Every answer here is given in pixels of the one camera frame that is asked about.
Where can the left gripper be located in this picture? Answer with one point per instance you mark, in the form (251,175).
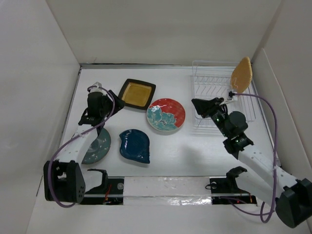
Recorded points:
(119,105)

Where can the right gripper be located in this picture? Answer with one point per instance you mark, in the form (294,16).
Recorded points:
(203,106)

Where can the black yellow square plate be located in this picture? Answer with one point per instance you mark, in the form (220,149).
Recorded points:
(137,94)

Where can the red teal floral plate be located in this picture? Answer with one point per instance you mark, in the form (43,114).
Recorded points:
(166,115)

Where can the dark blue leaf plate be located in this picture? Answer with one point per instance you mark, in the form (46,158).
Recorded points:
(135,146)

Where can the grey-green round plate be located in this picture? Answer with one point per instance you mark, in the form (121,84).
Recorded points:
(98,149)

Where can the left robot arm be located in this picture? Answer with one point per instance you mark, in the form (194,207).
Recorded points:
(64,181)

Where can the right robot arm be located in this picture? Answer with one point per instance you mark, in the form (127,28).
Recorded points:
(287,196)

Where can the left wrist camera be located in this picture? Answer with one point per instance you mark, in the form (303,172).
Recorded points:
(96,87)

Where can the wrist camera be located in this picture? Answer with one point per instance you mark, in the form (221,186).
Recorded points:
(231,96)
(96,87)

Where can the white wire dish rack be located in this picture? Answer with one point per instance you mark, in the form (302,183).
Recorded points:
(212,79)

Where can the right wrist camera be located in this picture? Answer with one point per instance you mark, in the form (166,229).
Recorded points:
(231,96)

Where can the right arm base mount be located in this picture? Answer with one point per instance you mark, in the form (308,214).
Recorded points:
(225,191)

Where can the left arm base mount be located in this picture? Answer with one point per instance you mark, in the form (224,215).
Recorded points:
(109,192)

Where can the metal rail bar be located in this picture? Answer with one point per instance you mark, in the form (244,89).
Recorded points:
(173,195)

